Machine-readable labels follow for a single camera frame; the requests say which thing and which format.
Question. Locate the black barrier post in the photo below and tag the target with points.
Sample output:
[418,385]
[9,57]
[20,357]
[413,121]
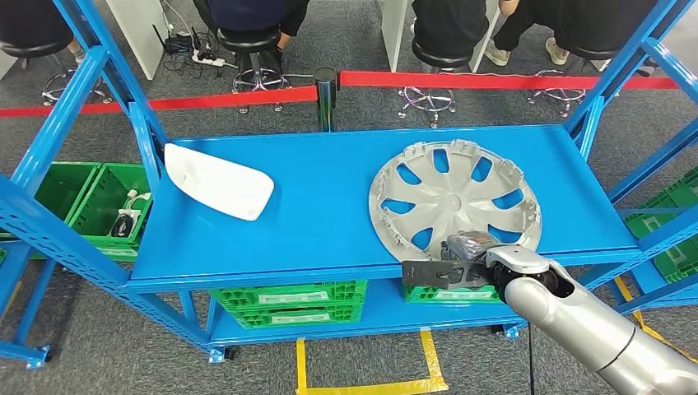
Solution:
[326,98]

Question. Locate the red barrier belt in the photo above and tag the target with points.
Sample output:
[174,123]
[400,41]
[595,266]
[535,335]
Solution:
[491,80]
[163,102]

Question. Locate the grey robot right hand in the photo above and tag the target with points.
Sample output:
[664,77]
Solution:
[466,245]

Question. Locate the white plastic mirror cover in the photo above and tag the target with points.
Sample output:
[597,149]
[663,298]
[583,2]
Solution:
[218,182]

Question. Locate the black router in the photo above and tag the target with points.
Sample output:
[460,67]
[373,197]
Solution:
[177,41]

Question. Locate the yellow floor tape strip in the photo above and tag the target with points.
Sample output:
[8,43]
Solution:
[11,300]

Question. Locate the white power strip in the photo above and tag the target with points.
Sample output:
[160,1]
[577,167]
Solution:
[207,57]

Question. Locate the black round device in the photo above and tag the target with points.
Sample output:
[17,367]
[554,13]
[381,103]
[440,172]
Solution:
[124,224]

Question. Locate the black stool chrome base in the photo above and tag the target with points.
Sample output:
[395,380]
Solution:
[248,38]
[591,53]
[33,46]
[440,54]

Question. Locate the white power adapter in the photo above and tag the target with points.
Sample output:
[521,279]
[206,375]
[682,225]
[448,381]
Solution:
[139,199]

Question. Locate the white desk panel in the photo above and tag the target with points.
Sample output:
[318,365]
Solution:
[136,32]
[394,32]
[482,46]

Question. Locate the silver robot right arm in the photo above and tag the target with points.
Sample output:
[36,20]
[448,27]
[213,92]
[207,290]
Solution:
[578,321]

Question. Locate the yellow floor tape outline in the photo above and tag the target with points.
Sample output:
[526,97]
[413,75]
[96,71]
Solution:
[662,341]

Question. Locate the grey plastic wheel hubcap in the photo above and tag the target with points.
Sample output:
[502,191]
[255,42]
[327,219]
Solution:
[455,204]

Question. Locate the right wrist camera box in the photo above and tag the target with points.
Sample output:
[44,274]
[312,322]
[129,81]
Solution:
[431,272]

